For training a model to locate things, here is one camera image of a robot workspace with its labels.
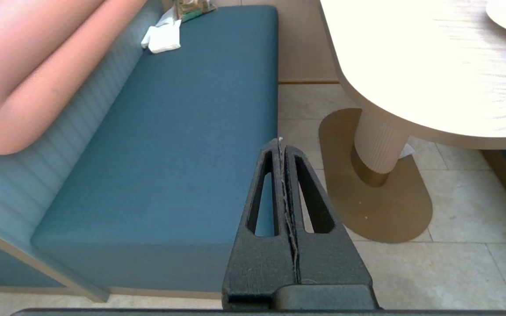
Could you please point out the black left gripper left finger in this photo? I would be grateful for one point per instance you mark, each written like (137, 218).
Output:
(257, 263)

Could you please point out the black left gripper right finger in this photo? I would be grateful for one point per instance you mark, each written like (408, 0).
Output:
(327, 261)

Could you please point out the white napkin pack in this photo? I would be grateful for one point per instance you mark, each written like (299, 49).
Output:
(163, 39)

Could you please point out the brown green snack bag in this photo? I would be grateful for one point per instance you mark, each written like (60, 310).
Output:
(193, 8)

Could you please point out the pink cylindrical backrest bolster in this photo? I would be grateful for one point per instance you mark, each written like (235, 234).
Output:
(37, 66)

